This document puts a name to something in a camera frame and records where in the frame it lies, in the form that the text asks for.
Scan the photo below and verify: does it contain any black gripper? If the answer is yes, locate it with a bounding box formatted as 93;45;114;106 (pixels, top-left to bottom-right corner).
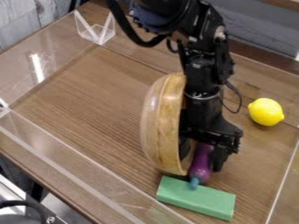
178;93;242;172

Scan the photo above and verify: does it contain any purple toy eggplant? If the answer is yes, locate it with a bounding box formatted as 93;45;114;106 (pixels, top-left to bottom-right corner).
188;143;213;190

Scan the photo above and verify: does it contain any brown wooden bowl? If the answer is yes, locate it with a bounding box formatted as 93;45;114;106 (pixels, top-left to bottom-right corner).
140;73;193;176

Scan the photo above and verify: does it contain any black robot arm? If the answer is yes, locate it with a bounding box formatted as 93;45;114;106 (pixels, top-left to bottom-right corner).
105;0;242;176

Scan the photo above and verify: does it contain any green rectangular sponge block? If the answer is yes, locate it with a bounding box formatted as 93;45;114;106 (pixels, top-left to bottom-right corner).
156;176;236;221

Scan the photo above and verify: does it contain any yellow lemon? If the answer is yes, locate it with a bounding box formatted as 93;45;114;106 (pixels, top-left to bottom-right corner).
246;98;285;127

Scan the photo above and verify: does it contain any clear acrylic tray wall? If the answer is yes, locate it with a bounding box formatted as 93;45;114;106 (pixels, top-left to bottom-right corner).
0;99;193;224

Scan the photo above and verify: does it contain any black cable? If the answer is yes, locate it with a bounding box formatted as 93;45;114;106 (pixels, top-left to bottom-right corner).
0;199;47;224

